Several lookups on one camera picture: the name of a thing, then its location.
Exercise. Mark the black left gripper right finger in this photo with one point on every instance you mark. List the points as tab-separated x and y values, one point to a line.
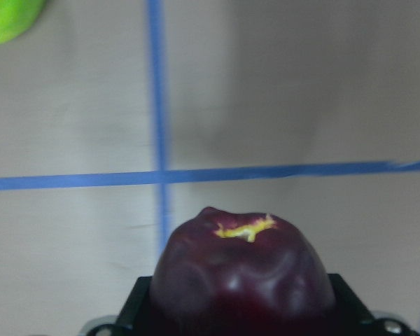
351	316

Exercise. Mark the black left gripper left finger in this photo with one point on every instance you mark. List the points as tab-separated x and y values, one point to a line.
134	318

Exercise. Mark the dark red apple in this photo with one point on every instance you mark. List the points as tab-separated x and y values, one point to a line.
224	273

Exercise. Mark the green apple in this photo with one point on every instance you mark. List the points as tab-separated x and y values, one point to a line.
16	17

